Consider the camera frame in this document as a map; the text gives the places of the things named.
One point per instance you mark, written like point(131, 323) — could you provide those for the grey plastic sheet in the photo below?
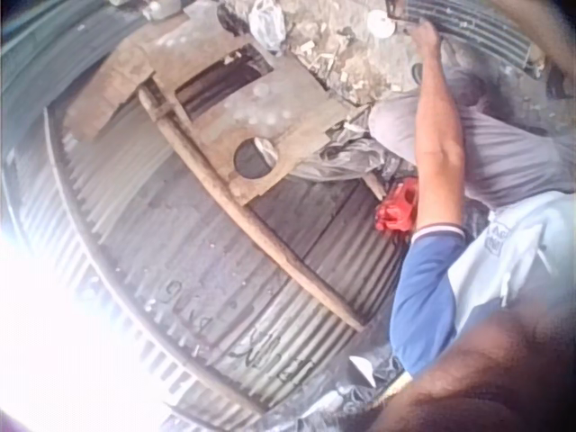
point(351, 153)

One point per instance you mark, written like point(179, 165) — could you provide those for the wooden board with round hole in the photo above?
point(234, 99)

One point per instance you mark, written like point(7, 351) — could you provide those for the white round lid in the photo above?
point(380, 23)

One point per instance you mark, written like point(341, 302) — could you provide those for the long wooden pole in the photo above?
point(234, 207)

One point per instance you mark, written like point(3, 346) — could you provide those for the white plastic bag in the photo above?
point(266, 22)

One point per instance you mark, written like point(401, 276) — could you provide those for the person's left hand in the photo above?
point(426, 38)

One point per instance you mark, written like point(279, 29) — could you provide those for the heap of rubble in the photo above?
point(342, 45)

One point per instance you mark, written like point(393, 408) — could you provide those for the person's left fingers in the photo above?
point(419, 30)

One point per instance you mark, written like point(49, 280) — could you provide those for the corrugated metal sheet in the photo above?
point(180, 270)

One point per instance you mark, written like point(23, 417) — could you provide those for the person's legs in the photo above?
point(477, 139)

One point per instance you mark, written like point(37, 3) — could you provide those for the grey metal grille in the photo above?
point(472, 22)

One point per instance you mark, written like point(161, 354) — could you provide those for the red plastic object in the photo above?
point(398, 211)

